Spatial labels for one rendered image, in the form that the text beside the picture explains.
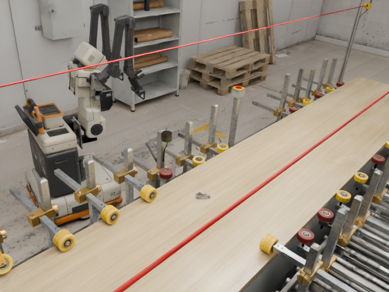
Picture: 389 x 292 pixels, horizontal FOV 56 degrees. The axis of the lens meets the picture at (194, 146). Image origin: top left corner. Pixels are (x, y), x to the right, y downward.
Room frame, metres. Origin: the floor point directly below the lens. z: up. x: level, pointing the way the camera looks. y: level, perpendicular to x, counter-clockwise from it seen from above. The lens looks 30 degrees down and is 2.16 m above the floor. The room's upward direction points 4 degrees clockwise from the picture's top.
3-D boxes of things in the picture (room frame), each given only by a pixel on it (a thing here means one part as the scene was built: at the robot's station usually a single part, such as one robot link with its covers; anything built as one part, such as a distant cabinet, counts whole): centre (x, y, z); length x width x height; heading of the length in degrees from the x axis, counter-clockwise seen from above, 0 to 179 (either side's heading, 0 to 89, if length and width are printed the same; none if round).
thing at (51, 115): (2.53, 1.13, 0.87); 0.23 x 0.15 x 0.11; 37
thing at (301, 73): (3.27, -0.92, 0.93); 0.04 x 0.04 x 0.48; 50
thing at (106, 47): (3.04, 0.80, 1.40); 0.11 x 0.06 x 0.43; 37
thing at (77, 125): (2.75, 0.94, 0.68); 0.28 x 0.27 x 0.25; 37
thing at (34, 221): (1.34, 0.70, 0.95); 0.14 x 0.06 x 0.05; 140
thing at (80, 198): (1.53, 0.54, 0.95); 0.14 x 0.06 x 0.05; 140
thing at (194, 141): (2.33, -0.04, 0.83); 0.43 x 0.03 x 0.04; 50
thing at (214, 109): (2.32, -0.12, 0.92); 0.04 x 0.04 x 0.48; 50
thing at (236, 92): (2.52, -0.28, 1.18); 0.07 x 0.07 x 0.08; 50
